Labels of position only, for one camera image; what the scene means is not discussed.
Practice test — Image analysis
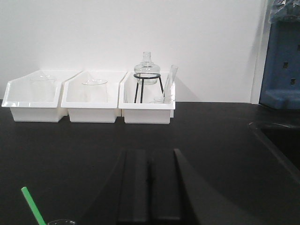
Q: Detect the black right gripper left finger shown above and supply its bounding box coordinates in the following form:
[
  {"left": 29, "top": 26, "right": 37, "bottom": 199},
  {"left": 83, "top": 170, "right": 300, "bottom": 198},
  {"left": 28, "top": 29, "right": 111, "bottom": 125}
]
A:
[{"left": 117, "top": 150, "right": 149, "bottom": 222}]

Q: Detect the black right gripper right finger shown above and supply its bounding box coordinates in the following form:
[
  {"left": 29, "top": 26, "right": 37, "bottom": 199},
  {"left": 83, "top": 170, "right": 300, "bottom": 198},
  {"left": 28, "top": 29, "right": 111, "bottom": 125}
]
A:
[{"left": 150, "top": 149, "right": 183, "bottom": 222}]

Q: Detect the green plastic spoon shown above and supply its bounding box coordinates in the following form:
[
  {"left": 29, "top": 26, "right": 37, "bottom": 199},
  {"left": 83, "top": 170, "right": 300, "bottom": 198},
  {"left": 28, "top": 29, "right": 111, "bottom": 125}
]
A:
[{"left": 21, "top": 187, "right": 46, "bottom": 225}]

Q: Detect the glass beaker rim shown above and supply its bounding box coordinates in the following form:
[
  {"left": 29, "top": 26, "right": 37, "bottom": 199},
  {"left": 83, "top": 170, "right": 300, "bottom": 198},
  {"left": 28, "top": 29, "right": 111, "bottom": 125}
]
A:
[{"left": 47, "top": 219, "right": 77, "bottom": 225}]

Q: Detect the right white plastic bin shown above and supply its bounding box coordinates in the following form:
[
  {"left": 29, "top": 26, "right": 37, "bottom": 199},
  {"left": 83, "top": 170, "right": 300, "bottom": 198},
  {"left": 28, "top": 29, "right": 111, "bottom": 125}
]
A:
[{"left": 118, "top": 72, "right": 176, "bottom": 124}]

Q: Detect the white plastic bin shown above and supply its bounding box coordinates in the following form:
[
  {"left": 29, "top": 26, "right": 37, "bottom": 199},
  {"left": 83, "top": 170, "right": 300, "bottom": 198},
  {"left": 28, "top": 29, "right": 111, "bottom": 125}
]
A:
[
  {"left": 61, "top": 71, "right": 126, "bottom": 123},
  {"left": 1, "top": 70, "right": 81, "bottom": 122},
  {"left": 118, "top": 72, "right": 176, "bottom": 124}
]

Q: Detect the middle white plastic bin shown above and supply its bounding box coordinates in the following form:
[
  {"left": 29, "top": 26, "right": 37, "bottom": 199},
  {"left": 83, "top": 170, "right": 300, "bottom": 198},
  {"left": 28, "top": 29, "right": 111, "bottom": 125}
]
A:
[{"left": 61, "top": 71, "right": 126, "bottom": 123}]

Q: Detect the glass test tube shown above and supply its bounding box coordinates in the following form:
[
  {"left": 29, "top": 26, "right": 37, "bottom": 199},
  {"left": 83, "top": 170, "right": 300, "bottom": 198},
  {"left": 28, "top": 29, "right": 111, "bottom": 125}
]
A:
[{"left": 162, "top": 65, "right": 179, "bottom": 104}]

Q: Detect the glass beaker in middle bin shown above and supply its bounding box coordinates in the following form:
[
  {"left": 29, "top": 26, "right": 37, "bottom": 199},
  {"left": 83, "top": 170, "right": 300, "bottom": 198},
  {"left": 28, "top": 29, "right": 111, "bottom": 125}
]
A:
[{"left": 82, "top": 79, "right": 108, "bottom": 103}]

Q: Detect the glass beaker in bin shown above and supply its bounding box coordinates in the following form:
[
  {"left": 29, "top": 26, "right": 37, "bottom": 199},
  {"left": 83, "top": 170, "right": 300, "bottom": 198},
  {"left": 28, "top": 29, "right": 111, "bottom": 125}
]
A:
[
  {"left": 82, "top": 79, "right": 108, "bottom": 103},
  {"left": 30, "top": 74, "right": 56, "bottom": 102}
]

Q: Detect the black lab sink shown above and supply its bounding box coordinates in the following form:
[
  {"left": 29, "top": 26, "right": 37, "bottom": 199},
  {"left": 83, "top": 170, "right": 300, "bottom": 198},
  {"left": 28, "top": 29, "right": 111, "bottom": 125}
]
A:
[{"left": 249, "top": 122, "right": 300, "bottom": 183}]

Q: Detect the round glass flask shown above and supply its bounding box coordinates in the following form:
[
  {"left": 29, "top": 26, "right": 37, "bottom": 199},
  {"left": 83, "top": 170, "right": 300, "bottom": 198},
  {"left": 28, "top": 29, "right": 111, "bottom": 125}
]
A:
[{"left": 134, "top": 52, "right": 160, "bottom": 85}]

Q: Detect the left white plastic bin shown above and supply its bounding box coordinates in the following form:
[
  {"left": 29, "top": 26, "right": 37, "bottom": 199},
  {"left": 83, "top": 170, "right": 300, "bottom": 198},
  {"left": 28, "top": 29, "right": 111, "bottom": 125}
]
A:
[{"left": 1, "top": 70, "right": 81, "bottom": 122}]

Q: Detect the glass beaker in left bin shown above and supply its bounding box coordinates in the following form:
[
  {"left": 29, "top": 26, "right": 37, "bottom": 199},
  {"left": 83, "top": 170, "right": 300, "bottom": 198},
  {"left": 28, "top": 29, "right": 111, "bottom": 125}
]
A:
[{"left": 30, "top": 74, "right": 56, "bottom": 102}]

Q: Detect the blue plastic equipment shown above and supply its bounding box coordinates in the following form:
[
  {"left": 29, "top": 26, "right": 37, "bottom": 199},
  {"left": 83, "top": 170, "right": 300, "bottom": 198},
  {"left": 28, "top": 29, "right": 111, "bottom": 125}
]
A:
[{"left": 259, "top": 0, "right": 300, "bottom": 110}]

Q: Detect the black wire tripod stand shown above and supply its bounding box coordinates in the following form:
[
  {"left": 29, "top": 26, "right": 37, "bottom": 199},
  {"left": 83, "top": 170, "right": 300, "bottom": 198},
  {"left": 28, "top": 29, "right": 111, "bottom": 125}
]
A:
[{"left": 133, "top": 73, "right": 165, "bottom": 104}]

